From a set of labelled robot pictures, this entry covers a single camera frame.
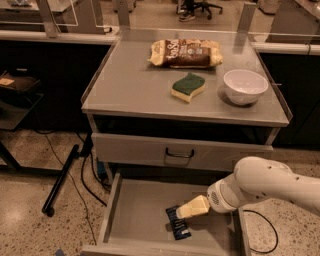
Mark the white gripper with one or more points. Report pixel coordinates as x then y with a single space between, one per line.
215 197

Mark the blue rxbar blueberry wrapper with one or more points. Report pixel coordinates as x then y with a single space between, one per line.
178 225

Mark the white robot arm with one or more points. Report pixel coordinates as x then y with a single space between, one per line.
256 179

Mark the open grey middle drawer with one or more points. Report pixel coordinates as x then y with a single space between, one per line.
135 222

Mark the closed grey top drawer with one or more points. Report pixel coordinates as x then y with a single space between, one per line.
143 150

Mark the grey metal drawer cabinet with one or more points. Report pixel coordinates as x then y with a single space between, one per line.
130 96

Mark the green yellow sponge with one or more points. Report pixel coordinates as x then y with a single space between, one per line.
188 87

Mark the white bowl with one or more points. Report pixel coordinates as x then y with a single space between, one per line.
244 87

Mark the brown yellow snack bag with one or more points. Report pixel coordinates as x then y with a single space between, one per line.
186 53

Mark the black office chair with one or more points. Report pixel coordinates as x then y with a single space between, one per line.
189 6

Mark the dark side table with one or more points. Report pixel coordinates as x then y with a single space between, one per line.
15 107

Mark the black drawer handle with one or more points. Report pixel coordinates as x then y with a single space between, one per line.
180 155

